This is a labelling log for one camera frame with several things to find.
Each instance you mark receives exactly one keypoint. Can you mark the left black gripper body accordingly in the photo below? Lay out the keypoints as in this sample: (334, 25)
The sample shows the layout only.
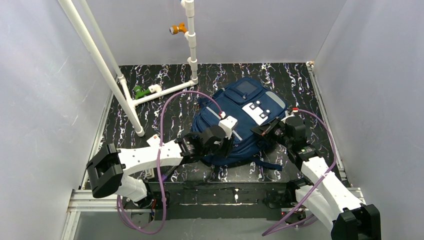
(226, 144)

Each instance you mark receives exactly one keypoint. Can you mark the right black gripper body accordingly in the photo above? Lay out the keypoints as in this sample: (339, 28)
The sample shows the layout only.
(265, 127)

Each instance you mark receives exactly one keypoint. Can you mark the navy blue student backpack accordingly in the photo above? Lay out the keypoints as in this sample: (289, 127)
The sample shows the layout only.
(252, 105)

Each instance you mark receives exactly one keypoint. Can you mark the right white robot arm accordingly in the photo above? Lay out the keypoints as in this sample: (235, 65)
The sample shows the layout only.
(345, 215)

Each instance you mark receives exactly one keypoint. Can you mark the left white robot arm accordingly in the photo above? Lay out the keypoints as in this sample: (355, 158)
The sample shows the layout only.
(110, 169)

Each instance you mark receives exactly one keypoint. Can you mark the purple black marker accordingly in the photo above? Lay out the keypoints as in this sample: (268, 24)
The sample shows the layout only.
(168, 173)

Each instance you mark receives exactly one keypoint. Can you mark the white glue stick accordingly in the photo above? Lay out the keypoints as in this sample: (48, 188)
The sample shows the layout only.
(149, 174)

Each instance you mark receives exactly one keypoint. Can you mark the green pipe valve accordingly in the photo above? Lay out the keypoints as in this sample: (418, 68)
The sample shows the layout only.
(140, 93)

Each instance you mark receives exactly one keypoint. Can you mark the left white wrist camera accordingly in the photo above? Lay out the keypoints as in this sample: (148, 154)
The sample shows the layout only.
(228, 123)

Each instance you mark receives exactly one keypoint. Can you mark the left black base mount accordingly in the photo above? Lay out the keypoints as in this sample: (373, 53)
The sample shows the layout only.
(150, 196)

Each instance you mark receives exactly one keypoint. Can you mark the aluminium rail frame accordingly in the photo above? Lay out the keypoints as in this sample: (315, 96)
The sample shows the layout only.
(84, 201)

